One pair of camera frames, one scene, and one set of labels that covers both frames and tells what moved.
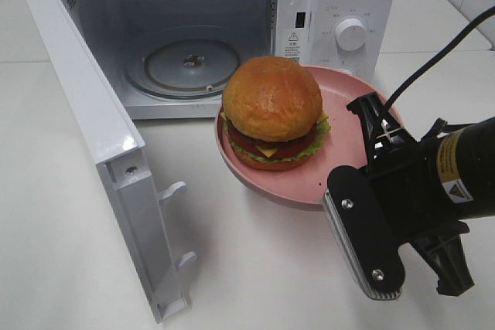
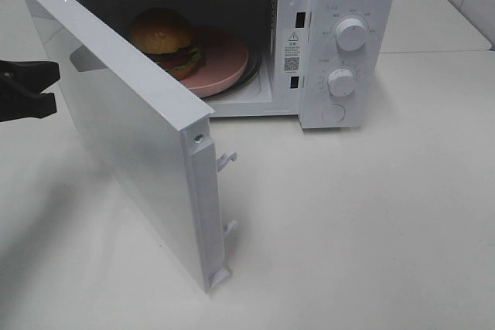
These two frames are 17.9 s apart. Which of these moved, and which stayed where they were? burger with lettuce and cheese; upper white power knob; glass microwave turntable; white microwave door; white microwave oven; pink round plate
Moved: glass microwave turntable; white microwave door; pink round plate; burger with lettuce and cheese
Stayed: upper white power knob; white microwave oven
